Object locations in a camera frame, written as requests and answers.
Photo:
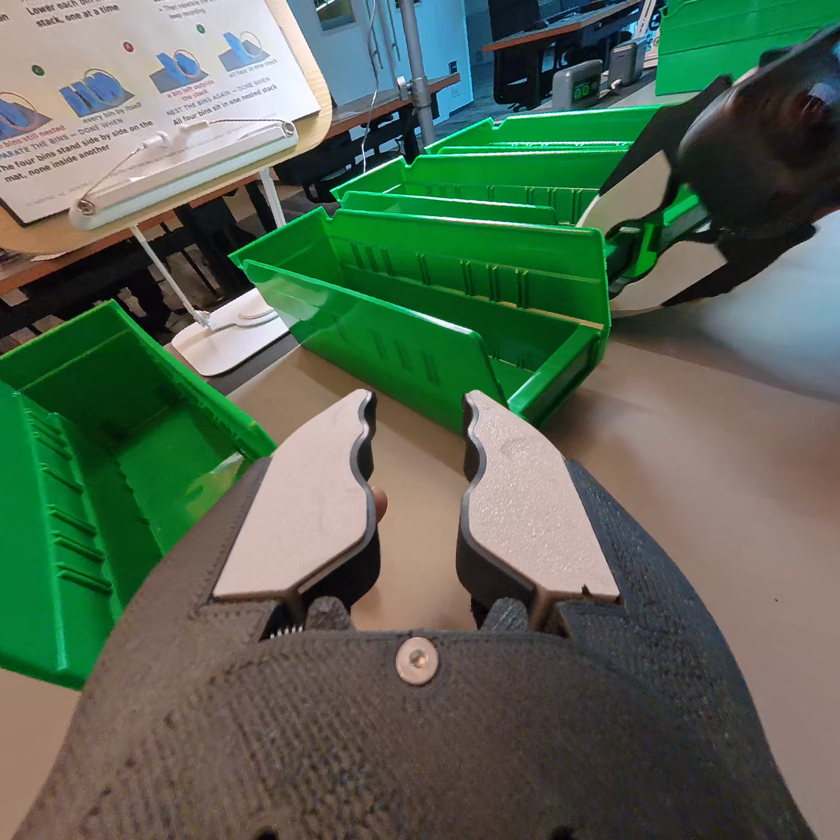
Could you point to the wood-edged white desk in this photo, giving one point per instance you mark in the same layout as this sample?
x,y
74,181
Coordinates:
x,y
630,98

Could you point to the white page holder bar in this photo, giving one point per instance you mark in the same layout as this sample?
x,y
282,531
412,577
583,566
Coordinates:
x,y
184,167

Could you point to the instruction sheet on board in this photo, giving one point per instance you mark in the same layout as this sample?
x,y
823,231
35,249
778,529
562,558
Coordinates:
x,y
315,85

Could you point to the grey power station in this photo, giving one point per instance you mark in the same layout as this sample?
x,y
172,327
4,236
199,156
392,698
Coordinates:
x,y
577,85

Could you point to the grey portable device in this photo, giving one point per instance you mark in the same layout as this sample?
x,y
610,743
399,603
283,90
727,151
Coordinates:
x,y
627,62

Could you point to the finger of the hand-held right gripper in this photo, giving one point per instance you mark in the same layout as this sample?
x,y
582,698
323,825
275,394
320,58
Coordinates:
x,y
630,190
682,272

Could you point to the green plastic bin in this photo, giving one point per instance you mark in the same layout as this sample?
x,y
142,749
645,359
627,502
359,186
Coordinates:
x,y
394,354
558,124
131,459
459,208

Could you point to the metal pole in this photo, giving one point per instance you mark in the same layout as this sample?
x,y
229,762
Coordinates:
x,y
413,52

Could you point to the orange-topped office desk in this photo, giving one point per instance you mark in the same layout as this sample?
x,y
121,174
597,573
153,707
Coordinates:
x,y
558,29

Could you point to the stack of green bins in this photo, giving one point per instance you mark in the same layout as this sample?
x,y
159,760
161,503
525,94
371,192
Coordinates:
x,y
709,52

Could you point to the white stand rod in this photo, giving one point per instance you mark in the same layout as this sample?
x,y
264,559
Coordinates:
x,y
167,272

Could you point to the person's left hand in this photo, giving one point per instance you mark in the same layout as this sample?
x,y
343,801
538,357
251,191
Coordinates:
x,y
379,505

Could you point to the white stand strut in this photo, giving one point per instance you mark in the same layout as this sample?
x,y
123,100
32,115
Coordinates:
x,y
272,197

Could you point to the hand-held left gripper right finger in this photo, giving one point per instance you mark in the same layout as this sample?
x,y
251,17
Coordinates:
x,y
531,525

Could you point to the printed instruction sheet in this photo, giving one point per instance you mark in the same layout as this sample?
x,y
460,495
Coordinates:
x,y
98,46

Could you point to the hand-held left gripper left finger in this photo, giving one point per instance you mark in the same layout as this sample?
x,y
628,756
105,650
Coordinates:
x,y
308,518

